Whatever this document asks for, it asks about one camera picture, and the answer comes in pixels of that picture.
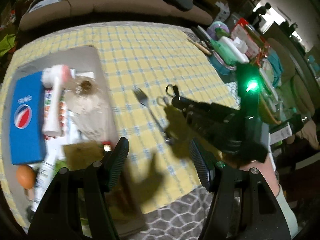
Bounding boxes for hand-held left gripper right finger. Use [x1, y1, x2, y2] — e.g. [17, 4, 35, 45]
[189, 139, 292, 240]

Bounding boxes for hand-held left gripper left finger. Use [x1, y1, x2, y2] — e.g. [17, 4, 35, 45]
[27, 137, 130, 240]

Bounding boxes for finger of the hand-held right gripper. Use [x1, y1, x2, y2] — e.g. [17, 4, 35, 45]
[182, 105, 203, 133]
[171, 95, 213, 110]

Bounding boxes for black hair tie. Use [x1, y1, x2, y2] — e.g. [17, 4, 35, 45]
[165, 84, 180, 98]

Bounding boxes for gold tea packet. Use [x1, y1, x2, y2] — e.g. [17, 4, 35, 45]
[62, 141, 108, 167]

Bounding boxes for metal fork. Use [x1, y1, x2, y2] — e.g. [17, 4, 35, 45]
[133, 87, 175, 145]

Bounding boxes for small white bottle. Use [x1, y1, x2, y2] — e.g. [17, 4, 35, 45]
[29, 152, 60, 213]

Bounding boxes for cardboard box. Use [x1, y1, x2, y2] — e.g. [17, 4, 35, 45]
[5, 45, 147, 238]

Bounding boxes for orange ball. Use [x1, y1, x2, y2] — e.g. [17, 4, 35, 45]
[16, 165, 36, 189]

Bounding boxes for person's right hand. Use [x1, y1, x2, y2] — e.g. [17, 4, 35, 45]
[224, 154, 269, 172]

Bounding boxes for teal bowl stack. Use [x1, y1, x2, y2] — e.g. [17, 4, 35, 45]
[209, 52, 237, 76]

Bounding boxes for yellow checked tablecloth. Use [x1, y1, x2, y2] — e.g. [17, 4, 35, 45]
[0, 25, 242, 228]

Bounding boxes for wooden rolling pin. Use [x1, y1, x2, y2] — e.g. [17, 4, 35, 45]
[187, 38, 212, 55]

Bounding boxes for green packet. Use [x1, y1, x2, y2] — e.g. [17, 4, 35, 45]
[211, 39, 237, 65]

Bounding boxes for white box with sticker sheet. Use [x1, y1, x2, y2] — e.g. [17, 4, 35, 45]
[44, 70, 95, 155]

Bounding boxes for white tissue box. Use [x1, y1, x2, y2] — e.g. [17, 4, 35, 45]
[219, 36, 250, 64]

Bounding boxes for purple and green container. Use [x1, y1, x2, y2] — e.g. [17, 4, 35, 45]
[207, 22, 230, 38]

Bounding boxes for white facial brush pink head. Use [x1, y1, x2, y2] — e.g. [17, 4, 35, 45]
[41, 64, 70, 137]

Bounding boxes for red and white packet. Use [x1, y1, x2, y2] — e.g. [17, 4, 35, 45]
[230, 18, 260, 58]

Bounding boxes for blue box with round logo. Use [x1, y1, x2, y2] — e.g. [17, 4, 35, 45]
[9, 71, 48, 166]

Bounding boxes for dark seat cushion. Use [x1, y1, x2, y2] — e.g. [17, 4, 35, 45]
[153, 0, 194, 12]

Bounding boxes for brown sofa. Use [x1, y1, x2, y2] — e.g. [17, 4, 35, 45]
[19, 0, 213, 32]

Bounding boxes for bright green bag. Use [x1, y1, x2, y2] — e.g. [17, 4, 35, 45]
[0, 34, 17, 55]

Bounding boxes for papers on sofa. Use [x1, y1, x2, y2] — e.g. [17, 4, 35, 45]
[32, 0, 67, 8]

